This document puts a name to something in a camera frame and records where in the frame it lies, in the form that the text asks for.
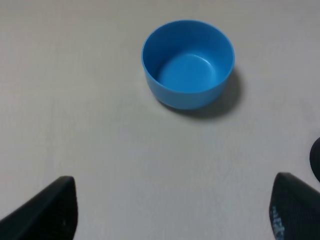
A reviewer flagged blue plastic bowl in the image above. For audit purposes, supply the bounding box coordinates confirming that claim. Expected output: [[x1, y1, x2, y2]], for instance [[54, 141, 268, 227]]
[[141, 19, 235, 110]]

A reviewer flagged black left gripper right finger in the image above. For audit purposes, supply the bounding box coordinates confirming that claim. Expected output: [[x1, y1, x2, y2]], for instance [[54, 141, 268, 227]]
[[269, 172, 320, 240]]

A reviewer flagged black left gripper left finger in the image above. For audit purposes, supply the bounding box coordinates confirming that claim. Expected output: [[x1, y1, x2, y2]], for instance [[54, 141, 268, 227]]
[[0, 176, 78, 240]]

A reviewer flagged black mesh pen holder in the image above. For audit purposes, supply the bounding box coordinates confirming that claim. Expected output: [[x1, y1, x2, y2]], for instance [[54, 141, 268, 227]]
[[309, 138, 320, 182]]

